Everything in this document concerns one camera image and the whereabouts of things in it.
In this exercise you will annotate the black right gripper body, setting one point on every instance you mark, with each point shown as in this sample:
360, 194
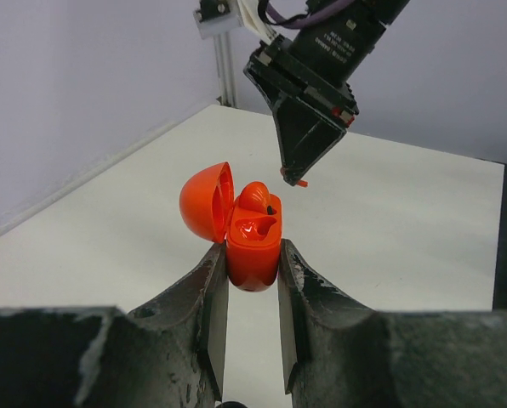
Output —
287, 83

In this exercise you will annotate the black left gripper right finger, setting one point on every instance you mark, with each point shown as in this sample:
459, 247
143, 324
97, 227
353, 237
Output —
337, 352

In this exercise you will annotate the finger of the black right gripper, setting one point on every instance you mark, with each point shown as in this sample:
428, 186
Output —
303, 142

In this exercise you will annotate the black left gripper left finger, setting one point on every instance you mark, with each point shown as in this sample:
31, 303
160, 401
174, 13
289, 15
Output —
168, 352

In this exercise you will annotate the orange earbud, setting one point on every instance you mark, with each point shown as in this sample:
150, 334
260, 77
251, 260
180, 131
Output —
300, 183
256, 197

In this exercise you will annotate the orange earbud charging case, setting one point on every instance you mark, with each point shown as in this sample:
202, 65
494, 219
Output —
209, 208

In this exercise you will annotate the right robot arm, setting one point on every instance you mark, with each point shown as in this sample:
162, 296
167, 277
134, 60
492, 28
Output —
335, 37

